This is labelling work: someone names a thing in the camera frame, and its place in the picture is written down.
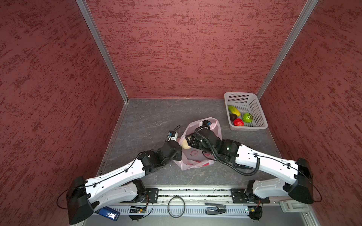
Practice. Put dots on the blue black box device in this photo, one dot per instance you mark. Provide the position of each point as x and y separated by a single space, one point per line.
108 213

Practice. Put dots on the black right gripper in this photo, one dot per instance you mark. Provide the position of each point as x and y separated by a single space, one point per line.
193 141

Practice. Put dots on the black stapler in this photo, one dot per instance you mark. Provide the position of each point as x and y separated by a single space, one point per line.
215 209

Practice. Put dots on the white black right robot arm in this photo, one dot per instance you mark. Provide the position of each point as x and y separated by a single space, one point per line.
291 178

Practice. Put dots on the green spotted custard apple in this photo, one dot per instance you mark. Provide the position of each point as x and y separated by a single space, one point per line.
247 118

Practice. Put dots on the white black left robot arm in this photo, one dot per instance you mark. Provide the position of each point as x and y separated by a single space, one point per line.
86 196

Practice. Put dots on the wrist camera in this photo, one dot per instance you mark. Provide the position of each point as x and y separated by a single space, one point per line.
206 123
172 135

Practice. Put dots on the white perforated plastic basket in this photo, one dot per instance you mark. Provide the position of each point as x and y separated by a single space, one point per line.
246 103

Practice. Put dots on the small circuit board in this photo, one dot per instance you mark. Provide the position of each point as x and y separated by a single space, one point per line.
137 210
255 213

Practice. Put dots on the black desk calculator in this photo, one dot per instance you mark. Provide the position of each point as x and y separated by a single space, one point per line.
240 166

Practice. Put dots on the pale yellow fruit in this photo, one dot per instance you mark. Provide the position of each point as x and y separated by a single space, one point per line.
185 144

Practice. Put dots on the aluminium corner post left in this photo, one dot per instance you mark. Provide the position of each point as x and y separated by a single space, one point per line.
84 8

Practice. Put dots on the left small circuit board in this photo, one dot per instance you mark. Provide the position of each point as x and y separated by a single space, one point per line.
137 210

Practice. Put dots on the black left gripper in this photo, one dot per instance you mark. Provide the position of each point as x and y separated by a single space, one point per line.
178 156

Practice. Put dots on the red fruit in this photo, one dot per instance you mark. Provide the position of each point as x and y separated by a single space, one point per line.
238 122

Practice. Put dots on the aluminium corner post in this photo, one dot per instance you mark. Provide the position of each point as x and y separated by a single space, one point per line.
84 8
291 38

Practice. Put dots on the yellow green mango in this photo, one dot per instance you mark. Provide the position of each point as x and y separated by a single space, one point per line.
234 110

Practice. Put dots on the right small circuit board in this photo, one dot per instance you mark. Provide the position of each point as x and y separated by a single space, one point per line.
255 213

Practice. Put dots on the aluminium front rail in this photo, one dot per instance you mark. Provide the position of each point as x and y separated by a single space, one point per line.
190 202

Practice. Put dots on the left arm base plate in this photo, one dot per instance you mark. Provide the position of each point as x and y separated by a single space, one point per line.
151 195

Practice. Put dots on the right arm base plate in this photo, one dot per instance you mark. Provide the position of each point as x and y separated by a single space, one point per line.
237 196

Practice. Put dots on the dark brown round fruit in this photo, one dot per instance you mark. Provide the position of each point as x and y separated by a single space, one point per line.
233 117

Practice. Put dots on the aluminium corner post right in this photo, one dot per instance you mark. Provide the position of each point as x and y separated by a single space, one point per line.
291 38

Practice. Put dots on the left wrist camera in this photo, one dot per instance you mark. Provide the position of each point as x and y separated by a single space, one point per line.
172 135

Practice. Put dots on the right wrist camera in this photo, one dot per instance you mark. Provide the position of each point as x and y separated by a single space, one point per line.
206 123

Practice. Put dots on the pink printed plastic bag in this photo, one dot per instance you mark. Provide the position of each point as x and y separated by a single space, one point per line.
193 157

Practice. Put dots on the grey plastic holder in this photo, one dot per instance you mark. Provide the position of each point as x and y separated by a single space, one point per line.
292 206

